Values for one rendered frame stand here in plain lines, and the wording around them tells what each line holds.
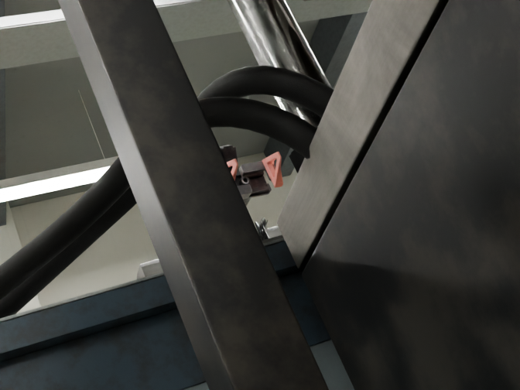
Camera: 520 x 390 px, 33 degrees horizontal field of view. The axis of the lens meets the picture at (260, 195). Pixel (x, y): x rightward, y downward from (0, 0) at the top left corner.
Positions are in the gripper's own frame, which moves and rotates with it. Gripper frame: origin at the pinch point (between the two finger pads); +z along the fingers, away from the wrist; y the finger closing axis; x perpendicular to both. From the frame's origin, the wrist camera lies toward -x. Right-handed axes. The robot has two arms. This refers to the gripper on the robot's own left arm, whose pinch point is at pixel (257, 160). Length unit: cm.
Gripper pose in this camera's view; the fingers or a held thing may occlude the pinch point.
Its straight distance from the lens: 172.0
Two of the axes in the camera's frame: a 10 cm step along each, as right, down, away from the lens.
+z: 3.2, -5.3, -7.9
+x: 3.8, 8.3, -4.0
